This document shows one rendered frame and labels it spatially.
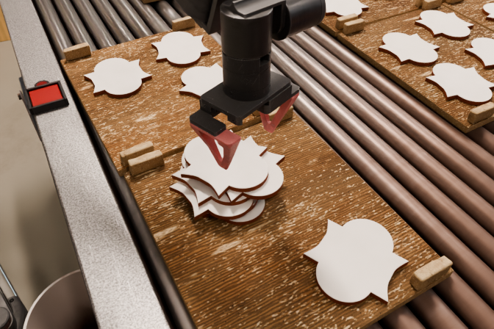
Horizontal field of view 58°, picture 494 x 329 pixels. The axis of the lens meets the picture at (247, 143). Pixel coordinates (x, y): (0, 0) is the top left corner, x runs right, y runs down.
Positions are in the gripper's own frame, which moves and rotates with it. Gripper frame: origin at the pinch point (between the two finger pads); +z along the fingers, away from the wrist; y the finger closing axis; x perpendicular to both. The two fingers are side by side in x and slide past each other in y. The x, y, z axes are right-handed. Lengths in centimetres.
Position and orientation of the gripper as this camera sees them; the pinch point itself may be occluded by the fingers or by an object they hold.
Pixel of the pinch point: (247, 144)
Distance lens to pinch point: 60.1
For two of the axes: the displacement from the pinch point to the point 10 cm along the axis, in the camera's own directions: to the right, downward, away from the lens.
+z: 0.0, 7.5, 6.6
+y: 6.5, -5.1, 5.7
